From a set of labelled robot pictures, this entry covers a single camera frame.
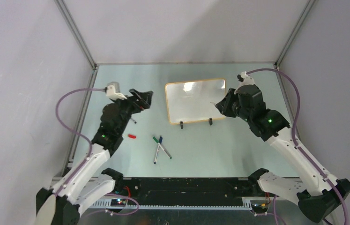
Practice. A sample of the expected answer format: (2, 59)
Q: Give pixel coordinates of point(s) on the green marker pen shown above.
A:
(162, 147)

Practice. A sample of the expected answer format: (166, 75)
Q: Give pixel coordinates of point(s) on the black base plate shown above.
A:
(187, 189)

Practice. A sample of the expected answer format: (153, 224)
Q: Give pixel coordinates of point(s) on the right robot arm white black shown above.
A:
(320, 192)

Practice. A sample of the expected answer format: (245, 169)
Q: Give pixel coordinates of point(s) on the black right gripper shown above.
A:
(224, 106)

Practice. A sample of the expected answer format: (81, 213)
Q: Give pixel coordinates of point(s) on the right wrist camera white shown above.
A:
(243, 80)

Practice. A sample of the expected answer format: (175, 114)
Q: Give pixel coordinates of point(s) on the aluminium frame rail front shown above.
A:
(193, 198)

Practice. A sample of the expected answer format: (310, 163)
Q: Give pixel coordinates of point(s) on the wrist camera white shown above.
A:
(243, 80)
(112, 91)

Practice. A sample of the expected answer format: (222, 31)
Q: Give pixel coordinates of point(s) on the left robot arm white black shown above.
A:
(66, 201)

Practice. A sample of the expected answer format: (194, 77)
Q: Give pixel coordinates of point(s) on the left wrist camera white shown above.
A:
(112, 91)

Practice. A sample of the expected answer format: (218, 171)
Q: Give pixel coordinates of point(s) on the left aluminium corner post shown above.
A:
(68, 18)

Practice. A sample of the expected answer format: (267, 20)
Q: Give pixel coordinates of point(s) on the red marker cap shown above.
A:
(132, 136)

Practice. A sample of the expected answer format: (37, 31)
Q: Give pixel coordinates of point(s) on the right aluminium corner post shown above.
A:
(295, 31)

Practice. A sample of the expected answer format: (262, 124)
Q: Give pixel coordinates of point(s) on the blue marker pen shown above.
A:
(158, 149)

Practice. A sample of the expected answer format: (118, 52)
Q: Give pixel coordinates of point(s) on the whiteboard with orange frame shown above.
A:
(190, 101)

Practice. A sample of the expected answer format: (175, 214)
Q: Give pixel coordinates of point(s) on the grey cable duct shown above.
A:
(107, 204)

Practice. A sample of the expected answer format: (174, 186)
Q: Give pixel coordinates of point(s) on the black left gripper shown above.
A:
(144, 98)

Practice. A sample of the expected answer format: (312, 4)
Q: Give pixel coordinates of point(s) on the aluminium corner post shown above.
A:
(295, 31)
(68, 18)

